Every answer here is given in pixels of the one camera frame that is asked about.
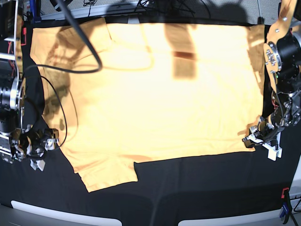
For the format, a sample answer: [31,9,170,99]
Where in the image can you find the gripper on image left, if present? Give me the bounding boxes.
[10,124,59,171]

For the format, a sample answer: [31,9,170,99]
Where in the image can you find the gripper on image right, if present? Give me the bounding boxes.
[242,115,282,152]

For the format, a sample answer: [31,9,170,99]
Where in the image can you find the orange t-shirt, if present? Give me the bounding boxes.
[30,18,265,192]

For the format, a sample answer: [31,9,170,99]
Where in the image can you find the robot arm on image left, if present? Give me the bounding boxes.
[0,0,58,171]

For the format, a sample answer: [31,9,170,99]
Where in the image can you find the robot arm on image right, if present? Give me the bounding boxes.
[242,0,301,151]

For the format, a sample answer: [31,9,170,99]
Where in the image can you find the black table cloth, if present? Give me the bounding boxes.
[0,21,301,226]

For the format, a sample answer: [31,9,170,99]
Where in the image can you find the red clamp near right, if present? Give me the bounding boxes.
[279,187,293,224]

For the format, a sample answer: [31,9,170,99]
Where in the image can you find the red clamp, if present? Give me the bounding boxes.
[21,27,27,46]
[279,187,293,224]

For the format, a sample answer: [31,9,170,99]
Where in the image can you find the red clamp far left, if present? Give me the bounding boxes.
[21,27,27,46]

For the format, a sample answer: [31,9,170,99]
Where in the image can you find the blue clamp far left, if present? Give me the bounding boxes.
[25,0,41,24]

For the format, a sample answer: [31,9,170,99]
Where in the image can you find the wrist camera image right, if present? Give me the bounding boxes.
[268,147,282,161]

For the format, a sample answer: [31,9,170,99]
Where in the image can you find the black looping cable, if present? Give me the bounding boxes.
[21,0,104,151]

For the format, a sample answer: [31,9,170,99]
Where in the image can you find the black cable bundle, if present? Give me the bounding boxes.
[82,0,212,17]

